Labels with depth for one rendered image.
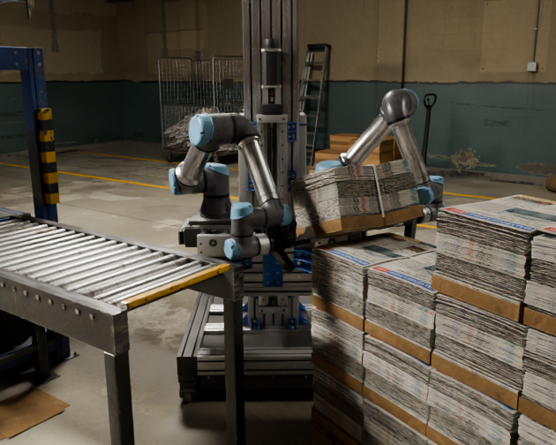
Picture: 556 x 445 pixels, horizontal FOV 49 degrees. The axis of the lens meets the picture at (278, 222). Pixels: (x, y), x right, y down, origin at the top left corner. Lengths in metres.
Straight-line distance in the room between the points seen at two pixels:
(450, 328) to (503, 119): 7.03
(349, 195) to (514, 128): 6.62
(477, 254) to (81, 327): 1.10
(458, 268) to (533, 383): 0.33
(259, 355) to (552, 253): 1.56
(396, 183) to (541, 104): 6.36
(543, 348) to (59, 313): 1.32
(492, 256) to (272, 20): 1.58
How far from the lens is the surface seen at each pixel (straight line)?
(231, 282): 2.06
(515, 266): 1.59
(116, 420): 1.87
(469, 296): 1.69
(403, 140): 2.53
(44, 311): 1.99
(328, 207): 2.15
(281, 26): 2.80
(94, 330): 1.80
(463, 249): 1.68
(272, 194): 2.15
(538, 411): 1.66
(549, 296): 1.54
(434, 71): 9.00
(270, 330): 2.99
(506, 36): 8.69
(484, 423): 1.78
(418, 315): 1.85
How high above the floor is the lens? 1.43
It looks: 14 degrees down
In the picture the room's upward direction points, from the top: straight up
